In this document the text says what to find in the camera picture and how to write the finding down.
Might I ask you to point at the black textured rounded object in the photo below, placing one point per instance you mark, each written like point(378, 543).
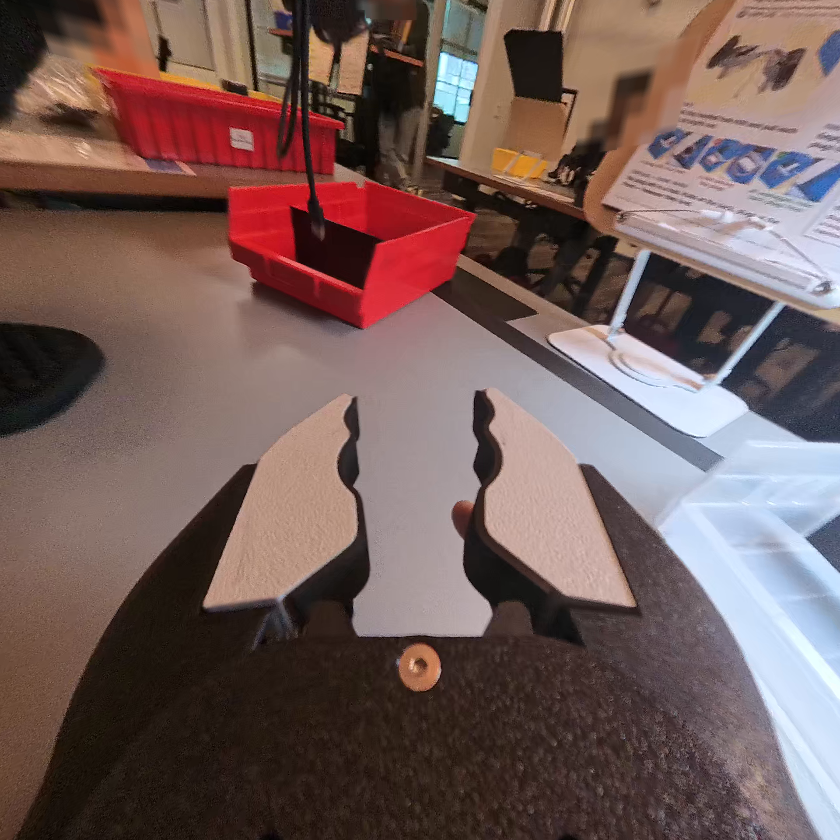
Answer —
point(39, 374)

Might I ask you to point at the black divider panel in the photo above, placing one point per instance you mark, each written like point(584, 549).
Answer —
point(334, 253)

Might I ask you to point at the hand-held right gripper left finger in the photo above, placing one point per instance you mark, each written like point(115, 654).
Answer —
point(289, 525)

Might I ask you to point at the printed instruction sheet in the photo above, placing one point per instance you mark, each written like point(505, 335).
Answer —
point(754, 131)

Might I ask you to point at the brown upright board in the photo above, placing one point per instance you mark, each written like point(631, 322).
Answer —
point(354, 65)
point(323, 62)

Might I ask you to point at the clear plastic bin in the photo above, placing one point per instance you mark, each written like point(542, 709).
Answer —
point(754, 558)

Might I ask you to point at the person's right hand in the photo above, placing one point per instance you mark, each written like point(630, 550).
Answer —
point(463, 518)

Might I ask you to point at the clear page holder bar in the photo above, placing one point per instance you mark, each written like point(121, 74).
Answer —
point(722, 253)

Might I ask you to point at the person's left forearm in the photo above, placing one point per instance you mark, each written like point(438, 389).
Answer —
point(16, 52)

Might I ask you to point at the instruction sheet on stand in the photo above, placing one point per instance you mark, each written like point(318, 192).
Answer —
point(600, 197)

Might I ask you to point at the red plastic bin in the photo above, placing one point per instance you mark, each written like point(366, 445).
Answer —
point(197, 131)
point(407, 275)

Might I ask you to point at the yellow bin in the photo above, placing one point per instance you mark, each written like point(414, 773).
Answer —
point(508, 161)

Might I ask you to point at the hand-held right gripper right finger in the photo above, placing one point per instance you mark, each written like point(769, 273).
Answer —
point(544, 525)

